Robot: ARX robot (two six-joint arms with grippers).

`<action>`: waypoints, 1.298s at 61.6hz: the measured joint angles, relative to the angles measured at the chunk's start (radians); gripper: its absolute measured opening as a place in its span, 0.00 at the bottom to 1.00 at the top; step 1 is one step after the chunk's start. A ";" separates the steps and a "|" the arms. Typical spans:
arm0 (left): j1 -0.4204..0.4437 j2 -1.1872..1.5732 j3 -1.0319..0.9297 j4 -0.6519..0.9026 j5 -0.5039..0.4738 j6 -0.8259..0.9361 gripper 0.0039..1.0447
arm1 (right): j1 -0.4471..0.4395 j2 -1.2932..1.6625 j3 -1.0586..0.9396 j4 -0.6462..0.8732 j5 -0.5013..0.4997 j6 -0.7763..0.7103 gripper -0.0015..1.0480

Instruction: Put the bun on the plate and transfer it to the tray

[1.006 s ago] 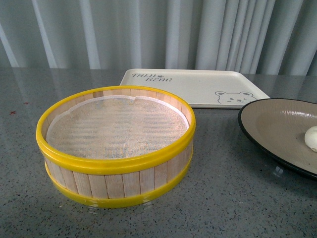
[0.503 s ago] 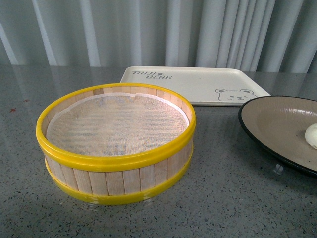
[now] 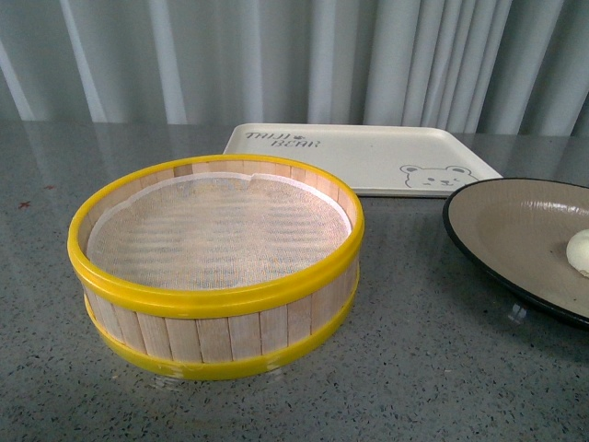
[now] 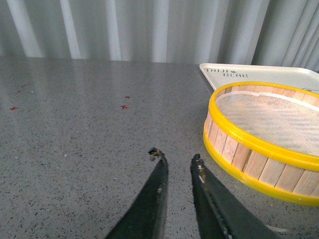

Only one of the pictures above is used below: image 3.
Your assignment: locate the cream bear print tray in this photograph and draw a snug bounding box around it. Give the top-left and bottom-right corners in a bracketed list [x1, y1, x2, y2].
[225, 123, 501, 197]

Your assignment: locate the white steamed bun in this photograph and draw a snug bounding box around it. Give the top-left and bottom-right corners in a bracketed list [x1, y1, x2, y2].
[566, 229, 589, 277]

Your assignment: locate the white steamer liner cloth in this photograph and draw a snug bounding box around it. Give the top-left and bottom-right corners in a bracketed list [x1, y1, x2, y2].
[87, 172, 352, 291]

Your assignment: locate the beige plate with black rim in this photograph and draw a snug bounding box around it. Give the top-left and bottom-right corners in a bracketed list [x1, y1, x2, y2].
[443, 178, 588, 329]

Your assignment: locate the yellow rimmed wooden steamer basket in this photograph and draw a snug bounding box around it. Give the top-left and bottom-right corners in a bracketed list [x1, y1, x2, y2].
[67, 155, 364, 380]

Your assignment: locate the grey pleated curtain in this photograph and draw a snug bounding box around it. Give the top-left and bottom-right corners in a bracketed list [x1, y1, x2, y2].
[1, 1, 588, 136]

